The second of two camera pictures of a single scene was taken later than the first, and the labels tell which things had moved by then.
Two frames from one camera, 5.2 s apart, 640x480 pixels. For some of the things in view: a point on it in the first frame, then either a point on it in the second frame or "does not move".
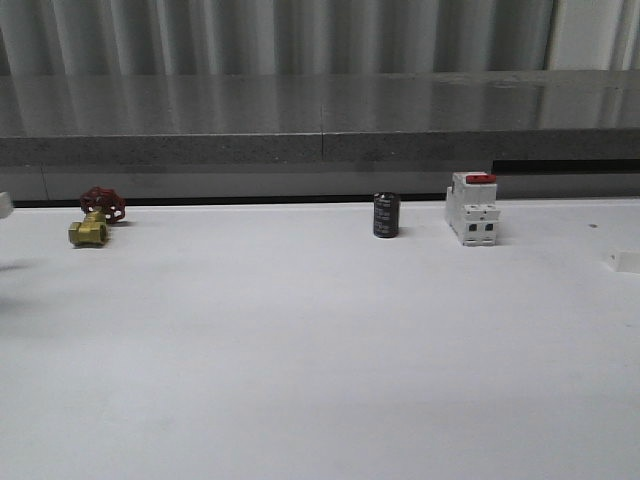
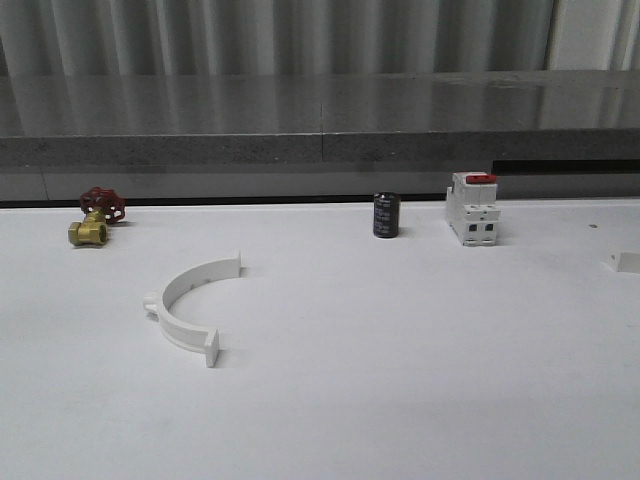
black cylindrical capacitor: (386, 214) does not move
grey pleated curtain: (118, 37) does not move
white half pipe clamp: (5, 204) → (180, 332)
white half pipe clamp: (624, 261) does not move
